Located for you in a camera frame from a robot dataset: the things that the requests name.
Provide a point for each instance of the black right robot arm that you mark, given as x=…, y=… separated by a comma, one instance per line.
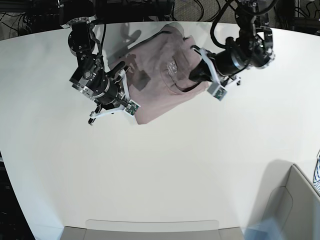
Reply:
x=80, y=17

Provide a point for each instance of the pink T-shirt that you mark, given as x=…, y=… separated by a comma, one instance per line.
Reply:
x=162, y=64

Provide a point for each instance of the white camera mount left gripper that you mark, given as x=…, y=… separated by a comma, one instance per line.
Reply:
x=220, y=84

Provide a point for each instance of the white camera mount gripper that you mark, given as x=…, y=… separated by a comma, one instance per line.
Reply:
x=220, y=84
x=113, y=104

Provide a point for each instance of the grey box at bottom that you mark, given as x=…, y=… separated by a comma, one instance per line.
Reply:
x=127, y=230

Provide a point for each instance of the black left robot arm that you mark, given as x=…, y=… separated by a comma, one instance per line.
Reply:
x=252, y=48

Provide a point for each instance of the grey box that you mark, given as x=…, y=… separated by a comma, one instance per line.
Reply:
x=127, y=230
x=297, y=206

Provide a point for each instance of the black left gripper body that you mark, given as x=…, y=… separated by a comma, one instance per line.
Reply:
x=235, y=57

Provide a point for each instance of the grey box at right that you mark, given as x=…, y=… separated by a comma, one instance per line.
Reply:
x=297, y=206

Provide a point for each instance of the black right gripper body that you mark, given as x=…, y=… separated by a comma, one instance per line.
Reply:
x=91, y=80

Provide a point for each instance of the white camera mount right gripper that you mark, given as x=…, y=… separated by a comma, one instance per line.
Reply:
x=113, y=104

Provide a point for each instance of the striped cloth at right edge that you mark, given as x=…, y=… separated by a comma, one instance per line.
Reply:
x=316, y=174

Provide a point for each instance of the blue blurred object bottom right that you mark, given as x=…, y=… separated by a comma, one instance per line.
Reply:
x=267, y=229

